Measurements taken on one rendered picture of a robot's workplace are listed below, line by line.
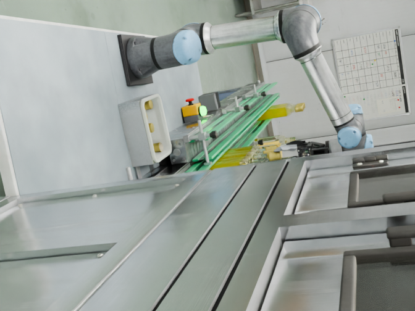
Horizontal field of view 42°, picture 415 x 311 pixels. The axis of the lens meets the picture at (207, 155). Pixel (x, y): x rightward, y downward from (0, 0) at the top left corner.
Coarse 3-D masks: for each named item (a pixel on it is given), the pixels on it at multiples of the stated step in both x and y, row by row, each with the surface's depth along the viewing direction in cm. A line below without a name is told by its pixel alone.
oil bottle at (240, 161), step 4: (232, 160) 205; (236, 160) 203; (240, 160) 202; (244, 160) 202; (216, 164) 204; (220, 164) 203; (224, 164) 202; (228, 164) 201; (232, 164) 201; (236, 164) 200; (240, 164) 200; (244, 164) 200; (212, 168) 203
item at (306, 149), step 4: (304, 144) 205; (308, 144) 202; (312, 144) 204; (328, 144) 199; (300, 148) 203; (304, 148) 201; (308, 148) 201; (312, 148) 203; (316, 148) 200; (320, 148) 199; (324, 148) 198; (328, 148) 198; (300, 152) 202; (304, 152) 201; (308, 152) 201; (312, 152) 199; (316, 152) 201; (320, 152) 200; (324, 152) 198; (328, 152) 201; (300, 156) 201; (304, 156) 201
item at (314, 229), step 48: (192, 192) 95; (240, 192) 88; (288, 192) 83; (336, 192) 84; (384, 192) 80; (192, 240) 71; (240, 240) 67; (288, 240) 69; (336, 240) 66; (384, 240) 63; (144, 288) 59; (192, 288) 57; (240, 288) 54; (288, 288) 56; (336, 288) 54; (384, 288) 53
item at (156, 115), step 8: (152, 96) 188; (144, 104) 180; (160, 104) 195; (144, 112) 180; (152, 112) 196; (160, 112) 196; (144, 120) 181; (152, 120) 197; (160, 120) 196; (160, 128) 197; (152, 136) 198; (160, 136) 198; (168, 136) 197; (152, 144) 182; (168, 144) 198; (152, 152) 183; (160, 152) 196; (168, 152) 195; (160, 160) 187
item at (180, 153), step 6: (180, 138) 200; (174, 144) 201; (180, 144) 200; (186, 144) 201; (174, 150) 201; (180, 150) 201; (186, 150) 200; (174, 156) 202; (180, 156) 201; (186, 156) 201; (174, 162) 202; (180, 162) 202; (186, 162) 201
